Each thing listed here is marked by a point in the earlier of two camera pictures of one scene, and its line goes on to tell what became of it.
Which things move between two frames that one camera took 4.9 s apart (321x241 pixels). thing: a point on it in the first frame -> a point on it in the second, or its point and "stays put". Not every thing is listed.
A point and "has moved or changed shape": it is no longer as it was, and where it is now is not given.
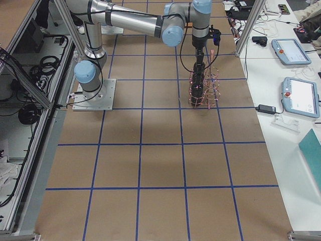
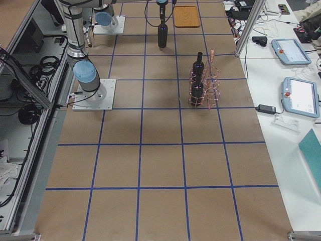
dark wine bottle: [198, 75] has moved or changed shape
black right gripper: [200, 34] -> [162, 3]
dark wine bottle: [197, 94] stays put
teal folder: [310, 148] stays put
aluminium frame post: [257, 11] stays put
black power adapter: [266, 109] stays put
